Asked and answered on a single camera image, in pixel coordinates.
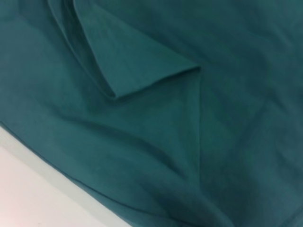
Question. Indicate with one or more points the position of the blue shirt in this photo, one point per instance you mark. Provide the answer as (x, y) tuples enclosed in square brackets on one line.
[(165, 106)]

